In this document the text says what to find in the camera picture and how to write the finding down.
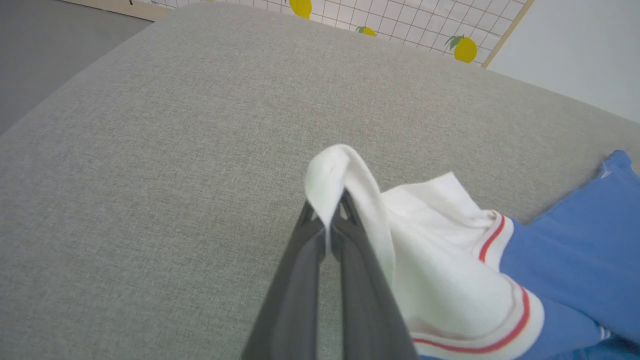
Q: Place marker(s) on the blue and white garment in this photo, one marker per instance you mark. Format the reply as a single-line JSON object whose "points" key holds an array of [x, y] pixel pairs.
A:
{"points": [[475, 280]]}

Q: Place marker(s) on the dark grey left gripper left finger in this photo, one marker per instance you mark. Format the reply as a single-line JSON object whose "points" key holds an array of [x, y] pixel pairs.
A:
{"points": [[295, 300]]}

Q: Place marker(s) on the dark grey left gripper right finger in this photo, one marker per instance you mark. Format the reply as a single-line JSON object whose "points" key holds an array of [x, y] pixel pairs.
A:
{"points": [[367, 300]]}

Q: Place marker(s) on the lemon print grid panel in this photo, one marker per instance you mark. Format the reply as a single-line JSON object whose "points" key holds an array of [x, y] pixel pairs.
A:
{"points": [[415, 25]]}

